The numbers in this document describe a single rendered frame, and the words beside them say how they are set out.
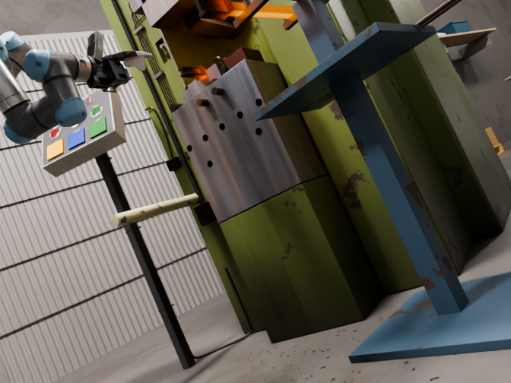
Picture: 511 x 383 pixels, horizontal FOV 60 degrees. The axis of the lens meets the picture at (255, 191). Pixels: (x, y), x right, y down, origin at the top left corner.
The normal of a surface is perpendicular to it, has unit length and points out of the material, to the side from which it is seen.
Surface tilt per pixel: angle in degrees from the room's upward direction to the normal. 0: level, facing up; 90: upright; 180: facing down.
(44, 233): 90
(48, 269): 90
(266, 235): 90
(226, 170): 90
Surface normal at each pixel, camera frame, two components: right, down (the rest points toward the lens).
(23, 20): 0.52, -0.31
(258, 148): -0.54, 0.16
